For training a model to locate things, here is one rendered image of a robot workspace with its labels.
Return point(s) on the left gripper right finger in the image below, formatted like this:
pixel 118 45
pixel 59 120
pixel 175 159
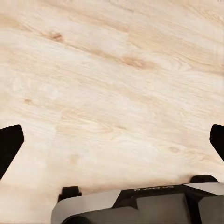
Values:
pixel 217 139

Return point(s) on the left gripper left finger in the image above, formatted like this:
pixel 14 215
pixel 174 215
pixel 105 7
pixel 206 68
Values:
pixel 11 140

